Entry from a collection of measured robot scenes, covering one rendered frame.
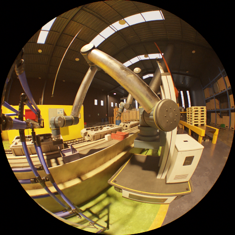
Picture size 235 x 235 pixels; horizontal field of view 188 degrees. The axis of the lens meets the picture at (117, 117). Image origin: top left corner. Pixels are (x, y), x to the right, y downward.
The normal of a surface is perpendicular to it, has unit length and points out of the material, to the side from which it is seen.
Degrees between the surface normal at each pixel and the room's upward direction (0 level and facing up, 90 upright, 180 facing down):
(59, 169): 92
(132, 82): 104
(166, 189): 0
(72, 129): 90
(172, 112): 90
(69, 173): 90
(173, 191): 0
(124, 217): 0
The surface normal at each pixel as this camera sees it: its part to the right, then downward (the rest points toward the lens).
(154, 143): -0.50, 0.04
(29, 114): 0.80, -0.08
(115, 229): -0.04, -1.00
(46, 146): 0.80, 0.15
